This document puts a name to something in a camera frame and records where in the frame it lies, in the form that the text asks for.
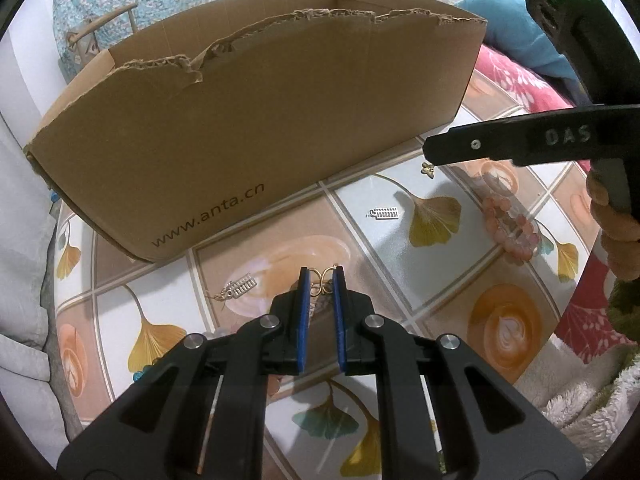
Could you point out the wooden chair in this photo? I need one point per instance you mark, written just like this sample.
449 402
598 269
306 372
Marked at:
107 15

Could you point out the gold butterfly earring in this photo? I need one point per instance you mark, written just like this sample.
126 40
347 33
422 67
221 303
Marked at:
320 287
427 170

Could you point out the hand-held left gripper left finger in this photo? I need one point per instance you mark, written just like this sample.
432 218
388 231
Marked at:
303 320

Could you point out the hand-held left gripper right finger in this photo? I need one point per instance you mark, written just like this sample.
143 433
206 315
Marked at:
340 320

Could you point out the silver abacus earring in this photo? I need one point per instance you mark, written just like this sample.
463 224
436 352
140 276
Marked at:
386 213
242 285

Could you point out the person's right hand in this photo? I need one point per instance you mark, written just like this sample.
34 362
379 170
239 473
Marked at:
620 240

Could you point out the ginkgo leaf printed mat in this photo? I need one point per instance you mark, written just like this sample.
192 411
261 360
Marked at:
450 270

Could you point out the white curtain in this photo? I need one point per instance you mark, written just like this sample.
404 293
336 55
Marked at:
25 310

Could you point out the brown cardboard box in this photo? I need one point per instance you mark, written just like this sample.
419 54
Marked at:
280 125

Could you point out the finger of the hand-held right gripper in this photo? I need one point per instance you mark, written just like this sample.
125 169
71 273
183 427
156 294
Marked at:
475 145

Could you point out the green fluffy blanket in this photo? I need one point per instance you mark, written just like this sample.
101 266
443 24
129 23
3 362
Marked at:
625 305

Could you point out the teal pillow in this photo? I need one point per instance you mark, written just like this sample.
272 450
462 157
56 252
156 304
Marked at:
515 20

